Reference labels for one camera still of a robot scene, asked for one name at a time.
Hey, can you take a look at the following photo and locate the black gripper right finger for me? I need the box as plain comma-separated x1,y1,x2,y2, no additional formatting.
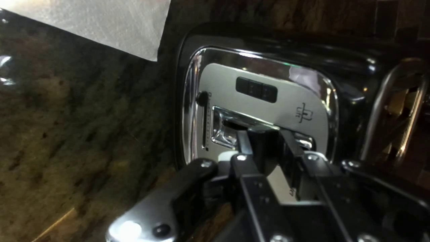
279,130,430,242

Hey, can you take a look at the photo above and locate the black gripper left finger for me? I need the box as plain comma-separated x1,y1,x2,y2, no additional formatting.
106,128,287,242

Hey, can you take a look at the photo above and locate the black chrome toaster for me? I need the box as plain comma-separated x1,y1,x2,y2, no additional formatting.
172,22,430,190

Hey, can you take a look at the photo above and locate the white paper napkin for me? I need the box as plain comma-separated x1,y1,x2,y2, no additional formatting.
0,0,173,64

